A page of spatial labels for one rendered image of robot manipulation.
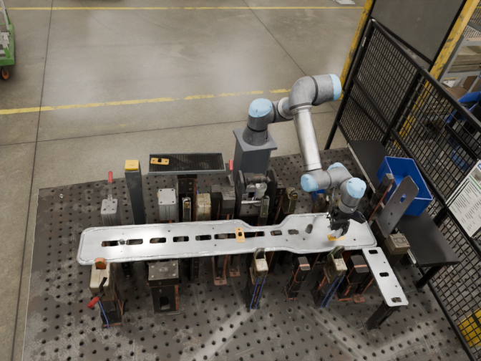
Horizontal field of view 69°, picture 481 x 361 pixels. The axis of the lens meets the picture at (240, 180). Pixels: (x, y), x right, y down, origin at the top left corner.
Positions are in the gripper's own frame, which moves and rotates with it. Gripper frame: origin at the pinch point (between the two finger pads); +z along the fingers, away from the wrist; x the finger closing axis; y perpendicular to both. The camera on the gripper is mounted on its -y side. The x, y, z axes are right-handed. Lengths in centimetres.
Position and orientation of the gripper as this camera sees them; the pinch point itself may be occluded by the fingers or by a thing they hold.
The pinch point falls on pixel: (337, 233)
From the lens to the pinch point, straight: 176.2
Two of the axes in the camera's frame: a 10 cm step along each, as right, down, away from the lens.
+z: -0.9, 7.0, 7.1
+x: 1.6, 7.2, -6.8
